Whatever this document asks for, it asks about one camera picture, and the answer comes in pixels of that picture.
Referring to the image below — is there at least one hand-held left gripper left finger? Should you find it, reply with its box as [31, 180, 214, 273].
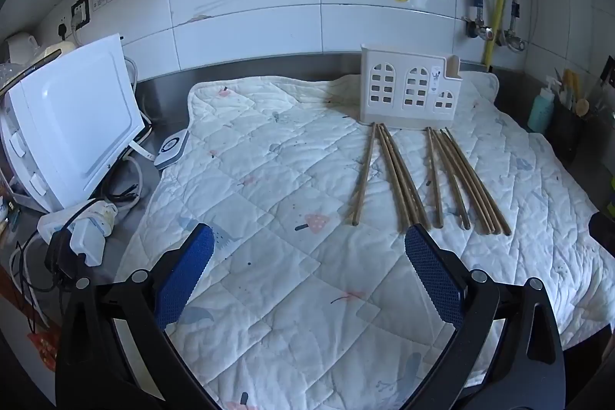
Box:
[55, 222, 215, 410]

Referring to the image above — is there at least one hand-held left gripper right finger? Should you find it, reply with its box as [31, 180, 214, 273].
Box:
[405, 224, 567, 410]

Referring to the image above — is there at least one white plastic utensil holder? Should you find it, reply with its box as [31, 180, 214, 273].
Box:
[359, 44, 463, 129]

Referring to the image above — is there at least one white power strip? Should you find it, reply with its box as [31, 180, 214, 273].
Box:
[68, 198, 119, 267]

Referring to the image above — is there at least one black power adapter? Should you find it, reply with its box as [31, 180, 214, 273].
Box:
[44, 225, 80, 283]

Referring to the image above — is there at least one small white dial device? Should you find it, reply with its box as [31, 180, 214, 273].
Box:
[154, 128, 189, 171]

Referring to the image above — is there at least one white quilted printed mat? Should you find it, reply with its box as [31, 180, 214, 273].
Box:
[113, 71, 615, 410]

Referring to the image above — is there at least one red packet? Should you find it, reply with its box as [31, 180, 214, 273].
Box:
[26, 327, 61, 373]

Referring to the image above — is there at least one black utensil caddy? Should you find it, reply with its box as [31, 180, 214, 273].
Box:
[547, 92, 586, 163]

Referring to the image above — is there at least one teal plastic bottle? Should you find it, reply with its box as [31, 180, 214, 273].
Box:
[527, 76, 557, 135]

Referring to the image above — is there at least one white countertop appliance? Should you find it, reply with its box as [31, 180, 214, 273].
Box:
[0, 33, 147, 215]

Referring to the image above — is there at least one metal water valve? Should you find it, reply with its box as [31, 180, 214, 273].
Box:
[462, 13, 527, 53]

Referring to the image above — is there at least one white electric kettle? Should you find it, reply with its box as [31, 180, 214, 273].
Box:
[4, 32, 38, 66]

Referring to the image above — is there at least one yellow handled utensil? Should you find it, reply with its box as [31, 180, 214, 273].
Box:
[561, 68, 581, 110]

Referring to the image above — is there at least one black wall socket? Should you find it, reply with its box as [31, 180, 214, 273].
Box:
[71, 0, 92, 27]

